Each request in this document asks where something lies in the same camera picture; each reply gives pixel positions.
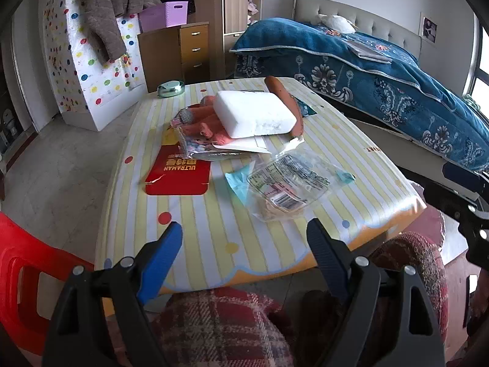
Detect striped dotted tablecloth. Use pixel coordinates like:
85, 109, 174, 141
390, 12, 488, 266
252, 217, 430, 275
95, 77, 428, 295

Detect red plastic stool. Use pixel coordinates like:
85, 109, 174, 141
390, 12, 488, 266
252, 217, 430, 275
0, 212, 96, 356

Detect clear labelled plastic bag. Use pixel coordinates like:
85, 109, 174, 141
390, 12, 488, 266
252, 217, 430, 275
246, 152, 331, 222

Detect white foam block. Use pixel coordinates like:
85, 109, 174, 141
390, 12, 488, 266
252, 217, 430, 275
213, 91, 298, 139

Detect brown sausage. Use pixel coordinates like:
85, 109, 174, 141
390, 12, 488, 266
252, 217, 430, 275
264, 76, 305, 138

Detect white pillow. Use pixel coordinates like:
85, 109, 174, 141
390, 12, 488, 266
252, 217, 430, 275
319, 14, 358, 34

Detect grey booklet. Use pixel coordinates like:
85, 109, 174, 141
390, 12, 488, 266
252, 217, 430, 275
347, 40, 393, 64

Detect dotted white sheet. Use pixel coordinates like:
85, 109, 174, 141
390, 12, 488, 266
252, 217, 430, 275
38, 0, 148, 131

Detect cartoon printed packet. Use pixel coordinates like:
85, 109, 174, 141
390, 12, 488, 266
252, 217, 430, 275
176, 126, 230, 160

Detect wooden drawer cabinet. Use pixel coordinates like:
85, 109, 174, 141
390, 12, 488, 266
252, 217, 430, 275
138, 22, 211, 93

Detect red plaid trousers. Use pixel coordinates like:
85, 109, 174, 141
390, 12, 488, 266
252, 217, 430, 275
153, 233, 449, 367

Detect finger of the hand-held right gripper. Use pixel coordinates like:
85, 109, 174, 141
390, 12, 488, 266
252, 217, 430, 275
421, 183, 483, 219
442, 161, 489, 194

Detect light blue wrapper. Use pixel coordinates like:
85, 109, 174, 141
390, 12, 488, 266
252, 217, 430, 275
225, 166, 257, 207

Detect teal snack wrapper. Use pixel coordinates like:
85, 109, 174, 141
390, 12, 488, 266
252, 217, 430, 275
294, 97, 318, 117

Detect white bed frame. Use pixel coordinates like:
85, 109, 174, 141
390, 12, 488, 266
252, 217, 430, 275
319, 95, 480, 201

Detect brown fleece coat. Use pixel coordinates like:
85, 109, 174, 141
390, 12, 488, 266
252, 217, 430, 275
74, 0, 161, 63

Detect blue floral blanket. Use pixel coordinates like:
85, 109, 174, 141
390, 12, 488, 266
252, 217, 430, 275
229, 18, 489, 172

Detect beige padded headboard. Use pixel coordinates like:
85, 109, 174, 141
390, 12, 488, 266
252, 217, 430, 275
292, 0, 423, 62

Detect red paper box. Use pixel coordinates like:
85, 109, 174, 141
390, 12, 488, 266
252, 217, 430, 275
145, 143, 211, 195

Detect pink toy figure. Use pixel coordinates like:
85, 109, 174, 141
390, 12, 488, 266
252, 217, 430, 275
179, 97, 239, 146

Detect small wall picture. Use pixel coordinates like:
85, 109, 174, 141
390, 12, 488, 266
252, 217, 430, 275
419, 12, 438, 43

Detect white paper card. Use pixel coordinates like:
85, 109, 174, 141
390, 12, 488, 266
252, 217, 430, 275
212, 134, 306, 154

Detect purple plastic basket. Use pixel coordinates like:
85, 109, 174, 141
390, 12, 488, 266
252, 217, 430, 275
138, 2, 189, 33

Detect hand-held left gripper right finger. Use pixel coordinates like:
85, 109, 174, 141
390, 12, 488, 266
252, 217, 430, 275
306, 218, 447, 367

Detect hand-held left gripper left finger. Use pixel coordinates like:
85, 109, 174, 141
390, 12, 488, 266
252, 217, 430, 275
42, 221, 184, 367

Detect wooden wardrobe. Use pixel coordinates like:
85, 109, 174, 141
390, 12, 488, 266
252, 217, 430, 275
183, 0, 264, 83

